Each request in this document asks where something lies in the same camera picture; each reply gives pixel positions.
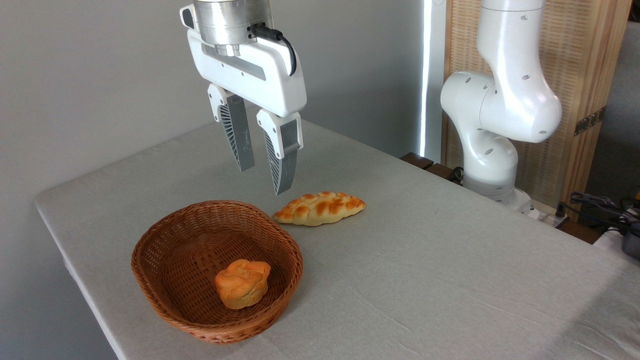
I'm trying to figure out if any black cable bundle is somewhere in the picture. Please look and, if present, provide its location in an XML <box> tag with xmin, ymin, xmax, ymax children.
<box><xmin>557</xmin><ymin>191</ymin><xmax>640</xmax><ymax>236</ymax></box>

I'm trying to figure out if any brown wicker basket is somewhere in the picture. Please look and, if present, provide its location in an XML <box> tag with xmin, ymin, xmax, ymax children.
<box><xmin>131</xmin><ymin>200</ymin><xmax>304</xmax><ymax>345</ymax></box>

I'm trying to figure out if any wooden bamboo screen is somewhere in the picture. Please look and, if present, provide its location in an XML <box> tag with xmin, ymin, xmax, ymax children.
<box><xmin>442</xmin><ymin>0</ymin><xmax>633</xmax><ymax>221</ymax></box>

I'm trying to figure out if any grey device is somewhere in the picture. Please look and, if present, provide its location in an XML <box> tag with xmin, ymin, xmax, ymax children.
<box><xmin>621</xmin><ymin>222</ymin><xmax>640</xmax><ymax>261</ymax></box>

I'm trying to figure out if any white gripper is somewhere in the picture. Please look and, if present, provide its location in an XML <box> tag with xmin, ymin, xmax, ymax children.
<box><xmin>180</xmin><ymin>4</ymin><xmax>308</xmax><ymax>196</ymax></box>

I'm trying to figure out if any white power strip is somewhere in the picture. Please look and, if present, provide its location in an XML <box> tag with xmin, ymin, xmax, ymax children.
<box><xmin>522</xmin><ymin>199</ymin><xmax>571</xmax><ymax>229</ymax></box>

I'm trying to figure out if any long braided bread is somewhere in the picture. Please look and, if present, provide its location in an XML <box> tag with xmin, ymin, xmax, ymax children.
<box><xmin>273</xmin><ymin>191</ymin><xmax>367</xmax><ymax>227</ymax></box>

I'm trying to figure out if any white vertical frame strip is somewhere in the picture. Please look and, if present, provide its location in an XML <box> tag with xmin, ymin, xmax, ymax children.
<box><xmin>419</xmin><ymin>0</ymin><xmax>447</xmax><ymax>163</ymax></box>

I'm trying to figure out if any dark brown wooden board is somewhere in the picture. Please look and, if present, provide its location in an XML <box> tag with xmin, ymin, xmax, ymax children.
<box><xmin>400</xmin><ymin>152</ymin><xmax>466</xmax><ymax>186</ymax></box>

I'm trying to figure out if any grey tablecloth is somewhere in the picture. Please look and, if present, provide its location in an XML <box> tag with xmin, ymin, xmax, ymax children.
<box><xmin>34</xmin><ymin>119</ymin><xmax>640</xmax><ymax>360</ymax></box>

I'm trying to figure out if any dark metal screen hinge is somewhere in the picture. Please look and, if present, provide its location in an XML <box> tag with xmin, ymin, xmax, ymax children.
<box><xmin>574</xmin><ymin>106</ymin><xmax>607</xmax><ymax>137</ymax></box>

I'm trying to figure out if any round bread bun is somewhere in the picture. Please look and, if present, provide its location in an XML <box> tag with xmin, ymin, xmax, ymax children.
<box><xmin>215</xmin><ymin>258</ymin><xmax>272</xmax><ymax>310</ymax></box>

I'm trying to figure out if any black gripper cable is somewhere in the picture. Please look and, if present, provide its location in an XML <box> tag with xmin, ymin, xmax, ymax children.
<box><xmin>249</xmin><ymin>23</ymin><xmax>298</xmax><ymax>77</ymax></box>

